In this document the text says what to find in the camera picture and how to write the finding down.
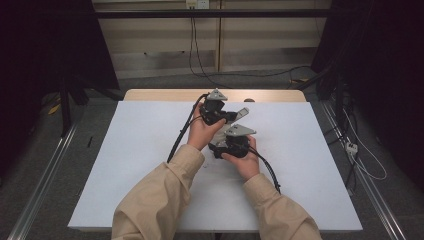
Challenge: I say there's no wooden table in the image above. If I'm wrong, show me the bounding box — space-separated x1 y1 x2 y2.
123 88 307 103

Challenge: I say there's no white table board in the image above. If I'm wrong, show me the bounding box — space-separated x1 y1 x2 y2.
67 100 364 233

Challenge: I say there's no white wall socket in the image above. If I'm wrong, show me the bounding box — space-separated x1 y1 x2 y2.
185 0 211 10

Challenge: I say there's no black metal stand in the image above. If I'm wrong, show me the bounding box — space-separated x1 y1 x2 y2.
294 61 346 132
59 75 89 138

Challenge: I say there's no aluminium floor rail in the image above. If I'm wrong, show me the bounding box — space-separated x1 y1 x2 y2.
7 119 81 240
320 101 407 240

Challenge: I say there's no black hanging cable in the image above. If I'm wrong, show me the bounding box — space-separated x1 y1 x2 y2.
188 16 234 90

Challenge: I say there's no person's right hand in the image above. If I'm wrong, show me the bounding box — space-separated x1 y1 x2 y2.
221 135 261 183

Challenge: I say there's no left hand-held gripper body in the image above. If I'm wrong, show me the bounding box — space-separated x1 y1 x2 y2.
199 88 239 127

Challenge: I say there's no right hand-held gripper black cable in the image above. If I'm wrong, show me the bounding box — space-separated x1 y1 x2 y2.
247 146 282 195

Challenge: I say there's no person's left hand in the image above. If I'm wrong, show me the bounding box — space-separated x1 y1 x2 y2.
187 101 228 152

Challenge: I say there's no white cable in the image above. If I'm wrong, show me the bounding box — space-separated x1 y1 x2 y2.
342 109 388 182

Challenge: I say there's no black curtain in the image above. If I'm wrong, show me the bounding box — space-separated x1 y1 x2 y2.
311 0 424 193
0 0 120 181

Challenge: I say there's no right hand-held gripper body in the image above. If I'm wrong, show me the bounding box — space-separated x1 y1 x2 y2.
216 123 257 160

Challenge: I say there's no hand-held gripper black cable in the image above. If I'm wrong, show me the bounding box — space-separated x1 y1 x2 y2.
247 146 282 195
166 92 210 164

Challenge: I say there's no left hand-held gripper black cable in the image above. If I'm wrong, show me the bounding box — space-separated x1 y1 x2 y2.
166 92 210 164

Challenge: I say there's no black horizontal bar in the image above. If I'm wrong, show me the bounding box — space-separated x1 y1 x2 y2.
94 8 332 19

